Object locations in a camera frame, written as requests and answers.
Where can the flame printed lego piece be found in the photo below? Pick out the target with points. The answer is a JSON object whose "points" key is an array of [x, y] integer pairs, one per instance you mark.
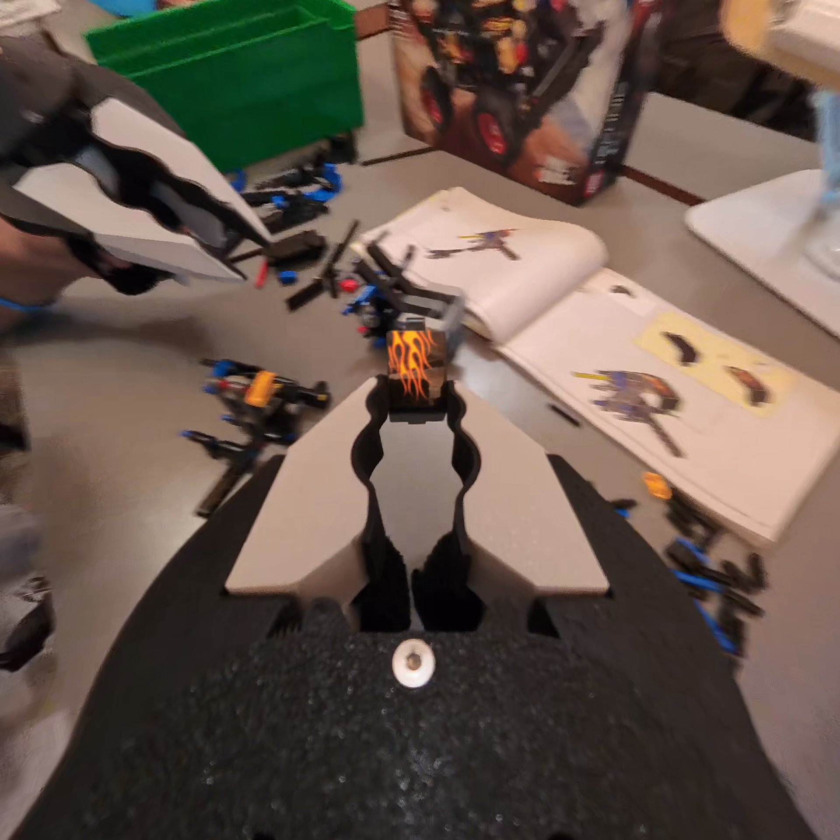
{"points": [[413, 367]]}

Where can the small black lego piece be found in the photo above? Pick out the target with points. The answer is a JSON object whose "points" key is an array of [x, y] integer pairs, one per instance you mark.
{"points": [[564, 415]]}

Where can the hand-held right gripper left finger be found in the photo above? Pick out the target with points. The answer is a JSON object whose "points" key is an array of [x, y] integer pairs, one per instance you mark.
{"points": [[302, 512]]}

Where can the black and blue lego assembly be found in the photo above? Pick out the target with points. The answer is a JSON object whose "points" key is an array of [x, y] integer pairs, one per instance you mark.
{"points": [[400, 295]]}

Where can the lego assembly with orange part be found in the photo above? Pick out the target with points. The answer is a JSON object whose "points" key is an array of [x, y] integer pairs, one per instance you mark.
{"points": [[262, 394]]}

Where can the pile of loose lego pieces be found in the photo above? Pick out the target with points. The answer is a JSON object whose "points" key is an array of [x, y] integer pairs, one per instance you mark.
{"points": [[295, 197], [709, 577]]}

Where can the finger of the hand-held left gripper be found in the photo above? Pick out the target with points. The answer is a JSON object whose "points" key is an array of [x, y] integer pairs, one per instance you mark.
{"points": [[118, 223], [164, 151]]}

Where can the lego set box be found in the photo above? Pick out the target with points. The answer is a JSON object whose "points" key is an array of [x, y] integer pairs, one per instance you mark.
{"points": [[525, 98]]}

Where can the white stand base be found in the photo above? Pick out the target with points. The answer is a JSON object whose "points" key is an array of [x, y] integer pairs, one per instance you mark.
{"points": [[761, 229]]}

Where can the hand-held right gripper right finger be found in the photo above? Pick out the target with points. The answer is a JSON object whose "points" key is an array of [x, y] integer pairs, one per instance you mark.
{"points": [[531, 518]]}

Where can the person's left hand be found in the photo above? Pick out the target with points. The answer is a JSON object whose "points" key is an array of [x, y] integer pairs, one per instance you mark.
{"points": [[33, 262]]}

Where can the green plastic bin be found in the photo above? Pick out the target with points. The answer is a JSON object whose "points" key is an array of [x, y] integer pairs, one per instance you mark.
{"points": [[249, 85]]}

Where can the open instruction booklet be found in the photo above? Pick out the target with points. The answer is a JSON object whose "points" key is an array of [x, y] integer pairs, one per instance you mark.
{"points": [[656, 367]]}

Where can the small orange lego piece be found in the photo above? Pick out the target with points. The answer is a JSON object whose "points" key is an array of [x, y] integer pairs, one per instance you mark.
{"points": [[657, 485]]}

